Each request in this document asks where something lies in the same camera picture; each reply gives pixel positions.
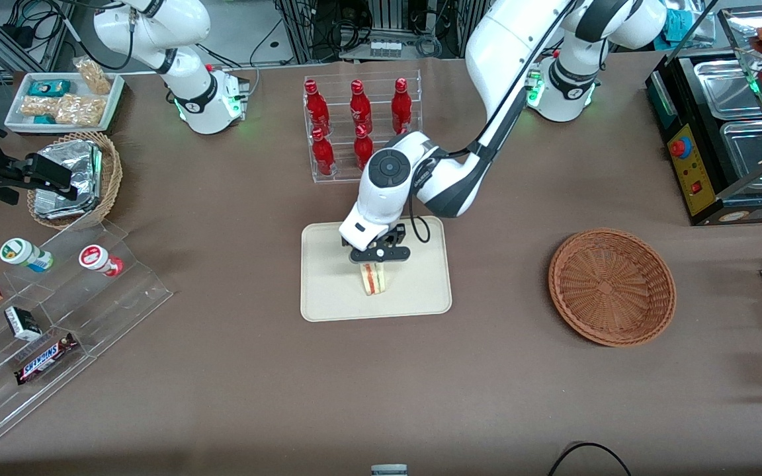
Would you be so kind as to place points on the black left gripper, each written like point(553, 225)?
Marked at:
point(395, 236)

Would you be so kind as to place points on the triangular sandwich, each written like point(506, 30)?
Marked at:
point(373, 281)

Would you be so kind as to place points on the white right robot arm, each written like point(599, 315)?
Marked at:
point(202, 106)

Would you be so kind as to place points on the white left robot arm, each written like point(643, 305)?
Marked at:
point(507, 53)

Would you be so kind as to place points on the beige plastic tray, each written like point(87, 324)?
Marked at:
point(328, 291)

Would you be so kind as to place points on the small tan wicker basket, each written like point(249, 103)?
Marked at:
point(111, 178)

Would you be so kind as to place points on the white rectangular snack tray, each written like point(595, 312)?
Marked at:
point(16, 116)

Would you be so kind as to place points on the large brown wicker basket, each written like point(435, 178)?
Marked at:
point(612, 287)

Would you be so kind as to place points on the silver foil packet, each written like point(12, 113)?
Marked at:
point(73, 168)
point(57, 208)

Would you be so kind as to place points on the green lid yogurt bottle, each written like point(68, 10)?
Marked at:
point(24, 254)

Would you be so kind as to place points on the small teal snack packet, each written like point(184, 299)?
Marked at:
point(43, 119)

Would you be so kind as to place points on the red lid yogurt bottle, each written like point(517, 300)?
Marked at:
point(98, 259)

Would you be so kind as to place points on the clear popcorn snack bag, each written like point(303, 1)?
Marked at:
point(82, 111)

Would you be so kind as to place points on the clear cracker snack bag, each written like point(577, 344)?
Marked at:
point(37, 106)

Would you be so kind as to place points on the clear acrylic bottle rack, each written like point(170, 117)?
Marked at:
point(338, 178)

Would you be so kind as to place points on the large teal snack packet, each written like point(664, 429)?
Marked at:
point(49, 88)

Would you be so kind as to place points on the red cola bottle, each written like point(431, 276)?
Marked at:
point(317, 109)
point(361, 149)
point(323, 157)
point(360, 109)
point(401, 106)

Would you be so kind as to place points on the clear peanut bag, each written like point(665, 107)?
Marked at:
point(93, 76)

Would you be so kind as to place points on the clear acrylic stepped shelf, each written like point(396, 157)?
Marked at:
point(110, 311)

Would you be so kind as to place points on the small black white carton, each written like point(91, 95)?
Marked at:
point(22, 324)

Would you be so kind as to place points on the Snickers chocolate bar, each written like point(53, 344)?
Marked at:
point(45, 359)

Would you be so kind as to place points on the white power strip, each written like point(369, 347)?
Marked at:
point(385, 48)

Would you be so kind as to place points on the black food warmer appliance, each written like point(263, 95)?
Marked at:
point(685, 172)

